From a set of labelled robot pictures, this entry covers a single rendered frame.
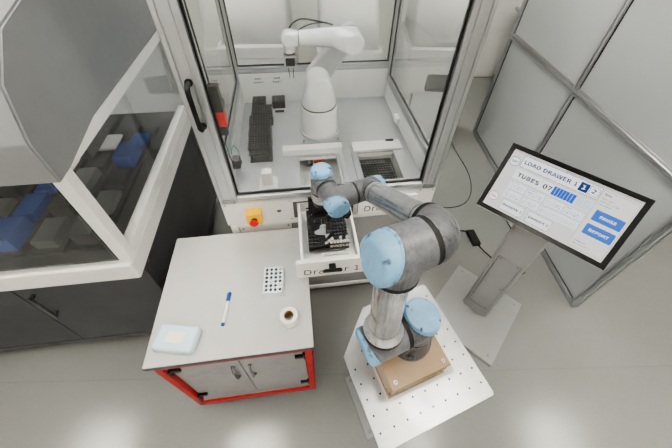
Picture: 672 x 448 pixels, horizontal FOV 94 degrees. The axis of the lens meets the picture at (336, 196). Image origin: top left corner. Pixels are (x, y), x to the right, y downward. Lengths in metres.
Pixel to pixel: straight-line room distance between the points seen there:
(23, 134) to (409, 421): 1.41
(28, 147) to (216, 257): 0.79
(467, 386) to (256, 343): 0.78
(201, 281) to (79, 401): 1.14
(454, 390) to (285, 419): 1.01
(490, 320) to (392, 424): 1.26
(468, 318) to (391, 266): 1.72
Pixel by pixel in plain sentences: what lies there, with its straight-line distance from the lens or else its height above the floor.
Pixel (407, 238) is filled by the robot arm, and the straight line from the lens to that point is 0.65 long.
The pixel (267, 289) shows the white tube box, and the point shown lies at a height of 0.80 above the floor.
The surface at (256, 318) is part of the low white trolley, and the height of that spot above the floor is 0.76.
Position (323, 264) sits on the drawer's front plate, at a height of 0.91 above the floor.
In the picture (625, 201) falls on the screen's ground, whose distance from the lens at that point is 1.62.
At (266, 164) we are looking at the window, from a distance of 1.36.
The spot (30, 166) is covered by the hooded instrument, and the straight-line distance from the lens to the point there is 1.22.
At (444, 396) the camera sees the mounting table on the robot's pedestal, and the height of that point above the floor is 0.76.
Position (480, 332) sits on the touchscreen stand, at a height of 0.04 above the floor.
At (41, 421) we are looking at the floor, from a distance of 2.53.
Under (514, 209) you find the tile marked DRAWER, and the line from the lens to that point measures 1.58.
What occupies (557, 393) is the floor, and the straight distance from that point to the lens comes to 2.42.
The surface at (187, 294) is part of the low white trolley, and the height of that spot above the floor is 0.76.
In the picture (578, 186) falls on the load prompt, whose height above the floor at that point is 1.15.
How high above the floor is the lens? 2.02
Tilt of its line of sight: 46 degrees down
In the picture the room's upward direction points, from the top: 1 degrees clockwise
